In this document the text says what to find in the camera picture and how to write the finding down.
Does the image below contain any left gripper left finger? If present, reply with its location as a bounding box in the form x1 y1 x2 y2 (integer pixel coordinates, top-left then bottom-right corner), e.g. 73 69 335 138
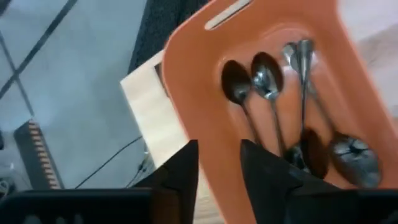
133 139 200 191

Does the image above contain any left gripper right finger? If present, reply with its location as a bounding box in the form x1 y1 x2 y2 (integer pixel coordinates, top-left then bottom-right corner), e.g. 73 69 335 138
241 139 343 195

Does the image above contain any orange plastic bin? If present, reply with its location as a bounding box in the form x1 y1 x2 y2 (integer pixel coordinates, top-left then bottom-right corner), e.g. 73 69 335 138
161 0 398 224

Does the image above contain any black orange striped device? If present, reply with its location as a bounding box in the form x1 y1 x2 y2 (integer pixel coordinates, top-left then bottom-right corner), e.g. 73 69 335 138
12 119 65 190

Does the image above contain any black perforated crate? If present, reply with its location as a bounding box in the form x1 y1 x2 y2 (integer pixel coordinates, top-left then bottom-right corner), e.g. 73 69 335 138
127 0 215 75

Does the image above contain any black floor cable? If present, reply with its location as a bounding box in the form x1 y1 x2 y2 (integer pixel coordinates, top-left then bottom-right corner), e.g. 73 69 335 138
74 136 144 190

